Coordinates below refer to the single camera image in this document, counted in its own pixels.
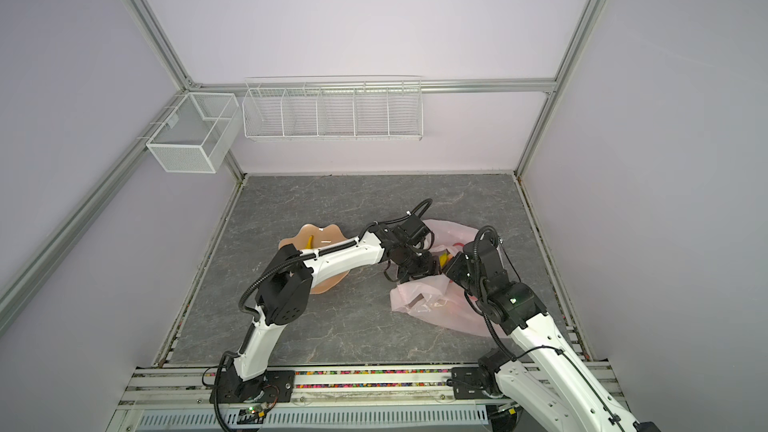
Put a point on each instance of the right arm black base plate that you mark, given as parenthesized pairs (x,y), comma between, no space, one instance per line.
(476,382)

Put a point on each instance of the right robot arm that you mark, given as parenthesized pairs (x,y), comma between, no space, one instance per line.
(542,373)

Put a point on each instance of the tan scalloped fruit bowl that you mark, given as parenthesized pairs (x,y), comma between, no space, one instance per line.
(323,237)

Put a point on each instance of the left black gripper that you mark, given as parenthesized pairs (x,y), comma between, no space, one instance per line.
(430,269)

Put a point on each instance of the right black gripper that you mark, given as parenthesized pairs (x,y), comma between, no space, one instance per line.
(457,263)

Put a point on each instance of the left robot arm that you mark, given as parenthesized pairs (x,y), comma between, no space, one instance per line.
(281,294)

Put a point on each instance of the pink fruit-print plastic bag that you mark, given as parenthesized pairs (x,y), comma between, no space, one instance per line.
(437,300)

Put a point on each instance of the long white wire basket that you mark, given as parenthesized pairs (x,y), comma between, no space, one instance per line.
(333,108)

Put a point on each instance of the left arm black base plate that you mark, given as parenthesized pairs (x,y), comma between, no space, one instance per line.
(273,386)

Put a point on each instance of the small white mesh basket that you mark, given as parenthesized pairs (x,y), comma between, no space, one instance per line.
(197,134)

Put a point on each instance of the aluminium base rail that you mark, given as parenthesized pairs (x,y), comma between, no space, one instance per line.
(324,398)

